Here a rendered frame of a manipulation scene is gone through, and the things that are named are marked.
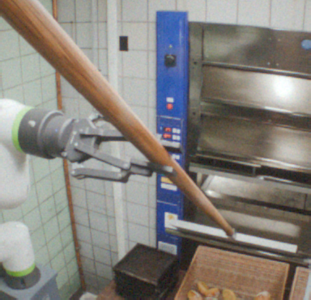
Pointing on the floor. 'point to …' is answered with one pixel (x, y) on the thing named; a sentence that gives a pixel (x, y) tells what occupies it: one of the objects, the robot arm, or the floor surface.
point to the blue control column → (170, 88)
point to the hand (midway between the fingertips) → (157, 156)
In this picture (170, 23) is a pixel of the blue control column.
